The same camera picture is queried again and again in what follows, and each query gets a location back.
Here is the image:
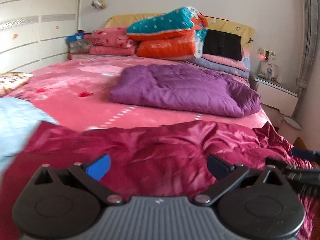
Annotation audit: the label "light blue down jacket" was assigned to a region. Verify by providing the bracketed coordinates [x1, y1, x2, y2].
[0, 97, 58, 172]

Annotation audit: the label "white nightstand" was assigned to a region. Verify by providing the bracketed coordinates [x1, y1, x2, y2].
[249, 75, 298, 127]

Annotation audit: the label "pink bed blanket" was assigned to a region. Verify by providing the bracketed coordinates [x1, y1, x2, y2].
[10, 56, 269, 131]

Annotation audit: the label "yellow covered headboard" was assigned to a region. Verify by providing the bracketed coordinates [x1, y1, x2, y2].
[105, 13, 254, 53]

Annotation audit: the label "floral gold pillow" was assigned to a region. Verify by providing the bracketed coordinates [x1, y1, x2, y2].
[0, 73, 33, 97]

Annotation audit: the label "teal orange folded quilt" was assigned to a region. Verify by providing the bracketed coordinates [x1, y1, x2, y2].
[126, 7, 208, 60]

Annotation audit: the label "grey plaid curtain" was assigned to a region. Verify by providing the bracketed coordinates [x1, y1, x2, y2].
[293, 0, 319, 117]

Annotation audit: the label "pink lavender folded blankets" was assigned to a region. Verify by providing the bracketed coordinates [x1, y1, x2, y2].
[188, 48, 251, 79]

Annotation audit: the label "magenta down jacket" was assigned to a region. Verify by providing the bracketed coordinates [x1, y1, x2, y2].
[1, 121, 311, 239]

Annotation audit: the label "pink heart folded blanket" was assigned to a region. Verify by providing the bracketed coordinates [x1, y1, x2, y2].
[88, 27, 136, 56]

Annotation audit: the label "black folded garment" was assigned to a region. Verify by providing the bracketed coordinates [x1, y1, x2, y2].
[203, 29, 242, 61]

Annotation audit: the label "clear plastic storage box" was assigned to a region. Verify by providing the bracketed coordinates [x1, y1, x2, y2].
[68, 39, 90, 54]

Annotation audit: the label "purple down jacket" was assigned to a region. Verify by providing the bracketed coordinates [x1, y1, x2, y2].
[110, 64, 261, 118]

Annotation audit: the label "blue storage box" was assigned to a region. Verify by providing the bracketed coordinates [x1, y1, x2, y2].
[66, 33, 84, 43]

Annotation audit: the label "framed photo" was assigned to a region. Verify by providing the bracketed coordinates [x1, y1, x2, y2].
[258, 61, 278, 80]

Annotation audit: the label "wall socket with charger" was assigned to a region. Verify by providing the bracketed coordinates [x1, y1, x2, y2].
[257, 47, 276, 61]

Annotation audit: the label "white sliding wardrobe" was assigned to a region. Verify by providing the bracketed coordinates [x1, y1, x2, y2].
[1, 0, 79, 73]

